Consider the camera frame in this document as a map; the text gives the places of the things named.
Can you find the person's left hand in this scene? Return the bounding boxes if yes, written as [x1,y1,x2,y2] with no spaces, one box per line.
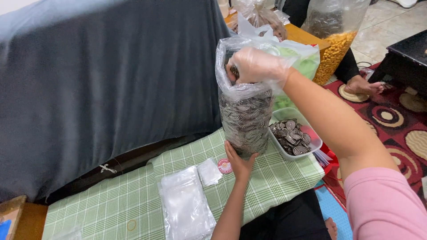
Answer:
[224,140,259,183]

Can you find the person's right hand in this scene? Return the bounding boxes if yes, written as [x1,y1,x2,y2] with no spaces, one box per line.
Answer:
[226,47,295,86]

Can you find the clear bag of swirl cookies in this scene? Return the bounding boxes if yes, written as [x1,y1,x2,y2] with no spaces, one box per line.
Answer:
[215,36,301,160]

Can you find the tied bag of brown snacks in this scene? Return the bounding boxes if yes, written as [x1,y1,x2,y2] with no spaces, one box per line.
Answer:
[230,0,290,41]

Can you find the white cup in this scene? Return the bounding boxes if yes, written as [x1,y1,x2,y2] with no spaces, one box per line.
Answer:
[217,0,231,19]

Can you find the clear bag of green snacks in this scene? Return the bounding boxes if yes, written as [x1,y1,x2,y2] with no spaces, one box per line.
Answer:
[264,42,321,112]

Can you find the wooden table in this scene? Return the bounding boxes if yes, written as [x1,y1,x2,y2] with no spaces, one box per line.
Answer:
[224,13,331,60]

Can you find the pile of swirl cookies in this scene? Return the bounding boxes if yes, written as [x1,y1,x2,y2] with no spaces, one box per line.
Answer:
[270,119,312,156]

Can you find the round red sticker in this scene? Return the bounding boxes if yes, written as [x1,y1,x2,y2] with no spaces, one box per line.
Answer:
[218,158,233,174]

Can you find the clear bag of yellow snacks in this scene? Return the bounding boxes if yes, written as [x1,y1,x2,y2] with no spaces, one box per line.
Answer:
[301,0,371,86]

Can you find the small clear plastic pouch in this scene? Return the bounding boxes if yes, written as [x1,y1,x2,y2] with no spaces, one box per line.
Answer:
[197,158,223,187]

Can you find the clear plastic container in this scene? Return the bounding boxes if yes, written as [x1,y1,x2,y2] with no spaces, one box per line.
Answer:
[268,107,323,162]

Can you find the stack of thin plastic sheets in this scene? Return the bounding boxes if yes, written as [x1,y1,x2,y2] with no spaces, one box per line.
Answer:
[313,149,331,168]

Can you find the grey covered sofa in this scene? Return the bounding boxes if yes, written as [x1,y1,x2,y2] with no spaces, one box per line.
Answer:
[0,0,234,205]

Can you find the stack of clear plastic pouches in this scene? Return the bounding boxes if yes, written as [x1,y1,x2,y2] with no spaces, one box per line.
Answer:
[157,166,217,240]

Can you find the person's black trousers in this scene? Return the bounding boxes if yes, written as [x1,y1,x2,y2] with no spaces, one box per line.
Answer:
[238,188,332,240]

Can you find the green plaid cloth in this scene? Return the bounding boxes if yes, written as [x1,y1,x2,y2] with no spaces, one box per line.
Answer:
[42,127,326,240]

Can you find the black low table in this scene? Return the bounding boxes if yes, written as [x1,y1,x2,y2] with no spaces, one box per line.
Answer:
[368,29,427,97]

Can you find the blue mat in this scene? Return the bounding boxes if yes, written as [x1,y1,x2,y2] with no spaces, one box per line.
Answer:
[314,180,353,240]

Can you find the person's pink sleeve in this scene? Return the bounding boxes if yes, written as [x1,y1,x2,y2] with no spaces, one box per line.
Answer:
[344,167,427,240]

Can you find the wooden board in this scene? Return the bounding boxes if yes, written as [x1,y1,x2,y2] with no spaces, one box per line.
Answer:
[0,195,27,240]

